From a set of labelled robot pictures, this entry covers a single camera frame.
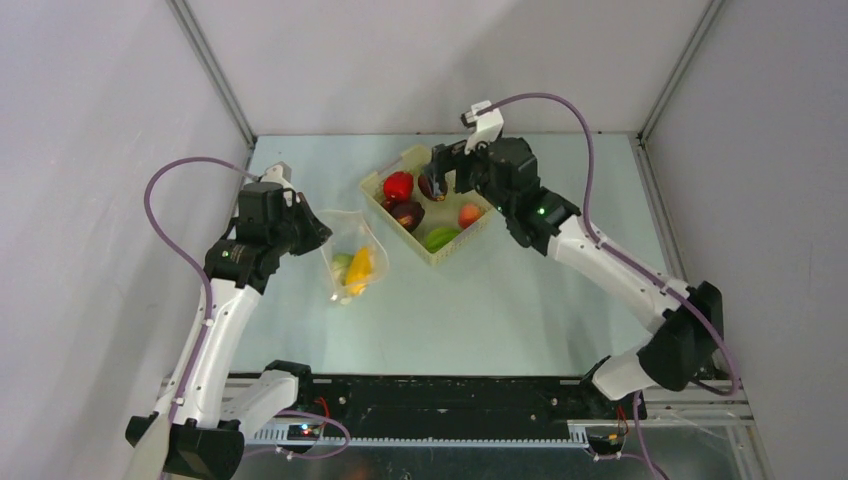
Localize green cabbage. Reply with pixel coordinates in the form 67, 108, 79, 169
330, 253, 354, 283

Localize clear zip top bag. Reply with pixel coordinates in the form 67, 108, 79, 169
317, 210, 389, 305

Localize dark red apple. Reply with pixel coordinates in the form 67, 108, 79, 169
390, 201, 425, 232

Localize red yellow apple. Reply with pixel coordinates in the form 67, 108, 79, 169
417, 173, 449, 202

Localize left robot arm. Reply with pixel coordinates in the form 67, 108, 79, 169
125, 179, 332, 479

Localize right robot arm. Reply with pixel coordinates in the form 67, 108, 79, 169
422, 138, 723, 418

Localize orange peach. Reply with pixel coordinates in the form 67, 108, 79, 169
457, 203, 485, 230

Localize red bell pepper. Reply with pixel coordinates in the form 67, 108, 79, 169
382, 171, 414, 202

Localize cream perforated plastic basket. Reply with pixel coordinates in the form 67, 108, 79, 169
359, 145, 495, 266

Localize green leafy vegetable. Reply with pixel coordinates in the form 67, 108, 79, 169
423, 227, 461, 254

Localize small circuit board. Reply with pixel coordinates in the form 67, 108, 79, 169
286, 423, 324, 442

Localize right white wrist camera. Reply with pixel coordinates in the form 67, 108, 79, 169
460, 100, 504, 155

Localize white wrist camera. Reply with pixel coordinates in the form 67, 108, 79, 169
260, 162, 293, 189
460, 100, 504, 155

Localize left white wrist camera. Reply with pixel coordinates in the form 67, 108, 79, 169
260, 162, 293, 189

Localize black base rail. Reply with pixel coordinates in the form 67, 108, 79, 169
295, 375, 646, 441

